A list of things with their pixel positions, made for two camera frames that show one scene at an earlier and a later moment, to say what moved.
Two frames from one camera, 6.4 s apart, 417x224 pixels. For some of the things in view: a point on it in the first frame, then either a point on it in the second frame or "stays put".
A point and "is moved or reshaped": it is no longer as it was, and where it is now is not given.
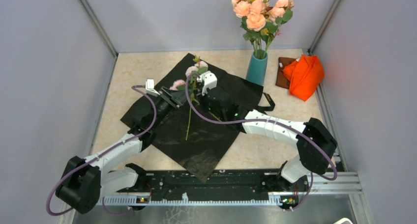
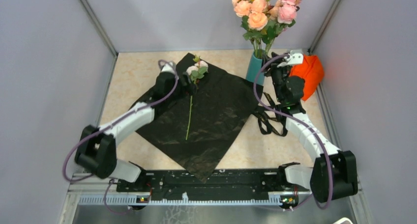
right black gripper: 203,98 -> 273,67
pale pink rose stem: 193,73 stays put
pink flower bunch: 178,83 is moved or reshaped
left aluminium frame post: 96,19 stays put
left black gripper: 176,98 -> 185,89
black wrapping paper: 195,115 stays put
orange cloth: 304,75 stays put
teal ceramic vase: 256,71 stays put
